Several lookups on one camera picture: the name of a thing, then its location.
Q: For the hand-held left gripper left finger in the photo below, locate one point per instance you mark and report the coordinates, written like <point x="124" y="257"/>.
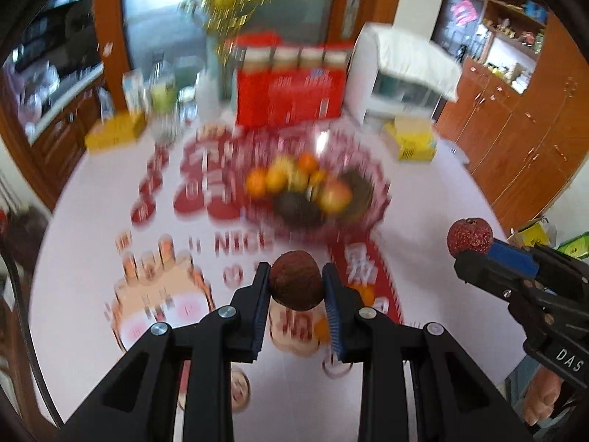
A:
<point x="263" y="313"/>

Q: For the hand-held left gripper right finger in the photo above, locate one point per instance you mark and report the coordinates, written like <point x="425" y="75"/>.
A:
<point x="333" y="317"/>

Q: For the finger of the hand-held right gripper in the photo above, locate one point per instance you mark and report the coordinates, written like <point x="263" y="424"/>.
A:
<point x="487" y="274"/>
<point x="513" y="257"/>

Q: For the red bumpy round fruit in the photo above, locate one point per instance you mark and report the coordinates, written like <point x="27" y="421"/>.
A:
<point x="470" y="238"/>

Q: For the reddish brown round fruit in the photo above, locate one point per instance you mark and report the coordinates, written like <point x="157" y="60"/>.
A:
<point x="294" y="281"/>

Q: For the pink glass fruit bowl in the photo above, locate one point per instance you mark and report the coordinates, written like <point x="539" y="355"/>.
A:
<point x="363" y="225"/>

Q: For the dark brown round fruit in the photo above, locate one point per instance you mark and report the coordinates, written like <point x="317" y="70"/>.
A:
<point x="294" y="209"/>

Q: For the person's right hand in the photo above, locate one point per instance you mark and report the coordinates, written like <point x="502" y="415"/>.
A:
<point x="545" y="396"/>

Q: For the small orange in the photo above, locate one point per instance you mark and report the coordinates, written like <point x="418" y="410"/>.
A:
<point x="307" y="163"/>
<point x="256" y="183"/>
<point x="321" y="327"/>
<point x="367" y="293"/>
<point x="277" y="177"/>
<point x="318" y="178"/>

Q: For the yellow green bag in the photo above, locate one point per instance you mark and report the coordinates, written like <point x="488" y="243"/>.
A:
<point x="536" y="235"/>

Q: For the green plastic bag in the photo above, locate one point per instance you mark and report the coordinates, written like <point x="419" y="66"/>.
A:
<point x="575" y="245"/>

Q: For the printed tablecloth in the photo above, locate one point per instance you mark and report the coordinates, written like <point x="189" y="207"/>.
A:
<point x="437" y="202"/>

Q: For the wooden storage cabinet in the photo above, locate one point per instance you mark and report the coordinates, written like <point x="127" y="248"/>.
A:
<point x="520" y="138"/>

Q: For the yellow red apple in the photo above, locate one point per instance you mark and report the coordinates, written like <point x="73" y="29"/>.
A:
<point x="335" y="195"/>

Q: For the yellow pear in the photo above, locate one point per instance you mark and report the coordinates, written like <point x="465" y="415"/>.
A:
<point x="298" y="180"/>

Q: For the yellow tissue box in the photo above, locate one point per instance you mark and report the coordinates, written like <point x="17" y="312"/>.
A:
<point x="412" y="140"/>

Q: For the white countertop appliance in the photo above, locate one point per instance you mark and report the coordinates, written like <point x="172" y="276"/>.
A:
<point x="391" y="96"/>

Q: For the glass cup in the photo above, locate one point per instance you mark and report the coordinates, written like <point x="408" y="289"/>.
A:
<point x="166" y="126"/>

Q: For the red pack of bottles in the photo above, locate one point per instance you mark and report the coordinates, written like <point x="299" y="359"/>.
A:
<point x="290" y="92"/>

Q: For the white cloth cover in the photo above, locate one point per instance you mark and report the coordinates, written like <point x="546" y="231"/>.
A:
<point x="414" y="55"/>

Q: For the flat yellow box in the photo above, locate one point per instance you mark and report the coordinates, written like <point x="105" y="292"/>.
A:
<point x="115" y="132"/>

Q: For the clear plastic bottle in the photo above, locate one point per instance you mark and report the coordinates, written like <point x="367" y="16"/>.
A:
<point x="164" y="90"/>

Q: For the clear plastic container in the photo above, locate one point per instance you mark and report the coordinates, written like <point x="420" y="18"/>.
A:
<point x="134" y="92"/>

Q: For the wooden kitchen cabinet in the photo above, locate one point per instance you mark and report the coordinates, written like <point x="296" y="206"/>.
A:
<point x="60" y="138"/>

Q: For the glass door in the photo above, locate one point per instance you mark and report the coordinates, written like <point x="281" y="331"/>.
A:
<point x="152" y="23"/>

